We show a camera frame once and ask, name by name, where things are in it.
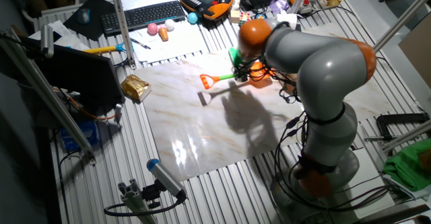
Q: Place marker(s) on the white ball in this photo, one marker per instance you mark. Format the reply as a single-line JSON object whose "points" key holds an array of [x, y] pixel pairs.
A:
{"points": [[169, 25]]}

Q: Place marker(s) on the short aluminium profile bar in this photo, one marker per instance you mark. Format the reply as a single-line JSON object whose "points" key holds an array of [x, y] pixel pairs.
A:
{"points": [[407, 135]]}

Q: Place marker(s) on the Rubik's cube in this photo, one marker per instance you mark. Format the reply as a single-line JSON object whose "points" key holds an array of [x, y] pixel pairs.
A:
{"points": [[244, 17]]}

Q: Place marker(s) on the gold foil package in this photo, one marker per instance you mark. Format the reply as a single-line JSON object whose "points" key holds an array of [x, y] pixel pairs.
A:
{"points": [[135, 87]]}

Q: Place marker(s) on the slanted aluminium frame bar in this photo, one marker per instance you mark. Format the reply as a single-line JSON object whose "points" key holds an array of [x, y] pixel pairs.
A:
{"points": [[50, 96]]}

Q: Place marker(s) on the printed paper sheet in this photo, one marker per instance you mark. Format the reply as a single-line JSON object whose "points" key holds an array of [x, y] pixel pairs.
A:
{"points": [[182, 44]]}

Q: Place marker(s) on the dark pen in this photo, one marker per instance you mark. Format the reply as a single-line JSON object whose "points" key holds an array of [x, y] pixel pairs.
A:
{"points": [[139, 43]]}

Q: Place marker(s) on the white paper stack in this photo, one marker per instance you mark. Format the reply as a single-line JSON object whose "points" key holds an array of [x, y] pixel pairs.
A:
{"points": [[60, 32]]}

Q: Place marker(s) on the black computer keyboard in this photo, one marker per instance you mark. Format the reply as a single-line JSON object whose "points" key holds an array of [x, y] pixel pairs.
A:
{"points": [[143, 15]]}

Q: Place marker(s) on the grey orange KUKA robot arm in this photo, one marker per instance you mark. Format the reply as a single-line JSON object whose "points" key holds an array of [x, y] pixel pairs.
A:
{"points": [[323, 66]]}

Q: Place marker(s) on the black mouse pad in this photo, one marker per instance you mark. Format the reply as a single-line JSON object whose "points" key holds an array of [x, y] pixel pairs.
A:
{"points": [[97, 22]]}

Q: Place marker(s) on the green cloth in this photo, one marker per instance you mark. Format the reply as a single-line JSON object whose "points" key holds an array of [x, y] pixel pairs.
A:
{"points": [[407, 167]]}

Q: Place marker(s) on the grey computer mouse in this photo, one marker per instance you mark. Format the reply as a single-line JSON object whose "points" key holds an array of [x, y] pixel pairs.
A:
{"points": [[83, 15]]}

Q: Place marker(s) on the purple plastic item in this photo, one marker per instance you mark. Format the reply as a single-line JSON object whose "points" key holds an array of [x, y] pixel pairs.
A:
{"points": [[279, 4]]}

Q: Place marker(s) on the black monitor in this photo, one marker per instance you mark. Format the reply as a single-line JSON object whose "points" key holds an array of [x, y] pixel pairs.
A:
{"points": [[84, 79]]}

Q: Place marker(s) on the black round puck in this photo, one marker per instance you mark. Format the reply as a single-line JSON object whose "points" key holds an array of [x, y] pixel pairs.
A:
{"points": [[260, 15]]}

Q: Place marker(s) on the white tissue roll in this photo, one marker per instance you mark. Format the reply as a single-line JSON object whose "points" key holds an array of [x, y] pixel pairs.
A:
{"points": [[289, 19]]}

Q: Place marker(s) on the pink ball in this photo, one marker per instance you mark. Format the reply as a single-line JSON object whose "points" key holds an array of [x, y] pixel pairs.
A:
{"points": [[152, 29]]}

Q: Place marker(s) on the black clamp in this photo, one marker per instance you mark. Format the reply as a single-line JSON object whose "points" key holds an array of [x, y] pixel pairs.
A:
{"points": [[382, 126]]}

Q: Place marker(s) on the orange green toy shovel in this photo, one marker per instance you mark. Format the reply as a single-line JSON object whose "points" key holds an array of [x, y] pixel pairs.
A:
{"points": [[257, 72]]}

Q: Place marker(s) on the white round figurine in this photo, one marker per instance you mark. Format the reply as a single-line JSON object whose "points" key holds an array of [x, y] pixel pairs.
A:
{"points": [[236, 2]]}

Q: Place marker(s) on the slanted aluminium post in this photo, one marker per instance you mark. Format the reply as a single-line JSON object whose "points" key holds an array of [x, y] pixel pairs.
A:
{"points": [[404, 17]]}

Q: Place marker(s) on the blue package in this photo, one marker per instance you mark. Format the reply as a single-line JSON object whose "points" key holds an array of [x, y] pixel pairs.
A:
{"points": [[81, 136]]}

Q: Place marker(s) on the teal ball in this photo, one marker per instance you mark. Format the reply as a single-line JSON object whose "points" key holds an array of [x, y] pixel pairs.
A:
{"points": [[192, 18]]}

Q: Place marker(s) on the silver camera blue cap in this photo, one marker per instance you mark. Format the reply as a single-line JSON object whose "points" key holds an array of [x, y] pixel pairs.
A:
{"points": [[165, 177]]}

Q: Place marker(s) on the green printed camera mount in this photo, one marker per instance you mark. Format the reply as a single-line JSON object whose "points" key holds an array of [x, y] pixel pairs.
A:
{"points": [[234, 56]]}

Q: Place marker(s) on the wooden cube block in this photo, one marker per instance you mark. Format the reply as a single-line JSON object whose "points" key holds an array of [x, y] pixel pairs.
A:
{"points": [[234, 16]]}

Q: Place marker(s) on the aluminium camera stand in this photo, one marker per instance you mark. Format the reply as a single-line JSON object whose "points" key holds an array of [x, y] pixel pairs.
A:
{"points": [[134, 200]]}

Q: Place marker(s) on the toy ice cream cone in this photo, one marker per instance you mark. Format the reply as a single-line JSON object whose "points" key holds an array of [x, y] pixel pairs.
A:
{"points": [[163, 34]]}

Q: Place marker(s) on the marble pattern mat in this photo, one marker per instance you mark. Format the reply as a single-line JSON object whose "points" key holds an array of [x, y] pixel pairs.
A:
{"points": [[202, 133]]}

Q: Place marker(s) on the silver depth camera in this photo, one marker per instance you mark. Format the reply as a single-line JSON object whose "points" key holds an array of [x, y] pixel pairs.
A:
{"points": [[47, 40]]}

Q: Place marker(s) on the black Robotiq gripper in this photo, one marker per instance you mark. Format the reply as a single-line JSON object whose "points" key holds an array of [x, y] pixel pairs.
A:
{"points": [[240, 70]]}

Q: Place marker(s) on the aluminium post with foot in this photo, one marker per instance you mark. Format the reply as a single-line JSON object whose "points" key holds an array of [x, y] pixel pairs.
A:
{"points": [[121, 22]]}

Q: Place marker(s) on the grey box red button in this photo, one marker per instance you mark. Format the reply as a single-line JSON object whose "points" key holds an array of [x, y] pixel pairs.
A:
{"points": [[305, 6]]}

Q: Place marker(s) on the brown cardboard board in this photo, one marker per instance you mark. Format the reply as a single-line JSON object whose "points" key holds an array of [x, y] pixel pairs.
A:
{"points": [[417, 52]]}

